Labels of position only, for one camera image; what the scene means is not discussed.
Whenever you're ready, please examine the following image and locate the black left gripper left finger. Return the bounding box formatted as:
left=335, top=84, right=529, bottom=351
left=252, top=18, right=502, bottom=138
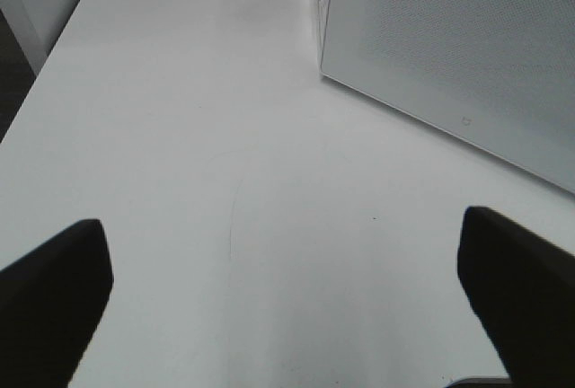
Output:
left=1, top=219, right=114, bottom=387

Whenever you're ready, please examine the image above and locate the white microwave oven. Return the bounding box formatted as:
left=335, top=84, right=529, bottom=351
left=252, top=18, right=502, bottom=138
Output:
left=309, top=0, right=336, bottom=64

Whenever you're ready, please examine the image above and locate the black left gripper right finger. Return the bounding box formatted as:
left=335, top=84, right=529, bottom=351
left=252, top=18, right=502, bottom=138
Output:
left=456, top=207, right=574, bottom=387

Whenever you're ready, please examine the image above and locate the white microwave door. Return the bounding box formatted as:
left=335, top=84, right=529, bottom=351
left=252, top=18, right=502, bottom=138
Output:
left=320, top=0, right=574, bottom=191

